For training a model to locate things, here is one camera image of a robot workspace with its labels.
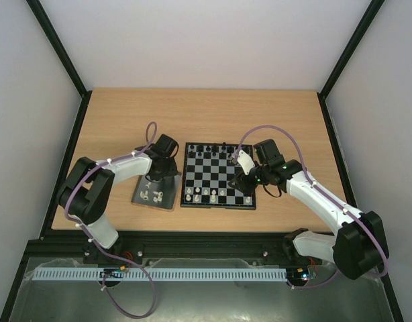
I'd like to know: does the black white chess board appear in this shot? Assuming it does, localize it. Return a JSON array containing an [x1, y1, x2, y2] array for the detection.
[[180, 142, 256, 210]]

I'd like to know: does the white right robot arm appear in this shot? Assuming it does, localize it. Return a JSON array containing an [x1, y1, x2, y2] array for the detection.
[[229, 139, 389, 280]]

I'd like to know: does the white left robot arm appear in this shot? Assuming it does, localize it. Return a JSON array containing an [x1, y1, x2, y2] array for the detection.
[[57, 134, 178, 250]]

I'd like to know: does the dark cork-edged tray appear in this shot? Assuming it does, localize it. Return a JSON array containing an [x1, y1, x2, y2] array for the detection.
[[131, 172, 182, 211]]

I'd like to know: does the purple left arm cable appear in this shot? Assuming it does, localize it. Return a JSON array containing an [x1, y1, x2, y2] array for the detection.
[[64, 121, 158, 317]]

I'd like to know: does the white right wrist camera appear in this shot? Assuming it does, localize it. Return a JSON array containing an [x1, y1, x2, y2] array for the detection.
[[232, 150, 256, 175]]

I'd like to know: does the light blue cable duct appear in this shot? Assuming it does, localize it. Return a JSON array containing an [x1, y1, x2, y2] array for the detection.
[[32, 268, 287, 282]]

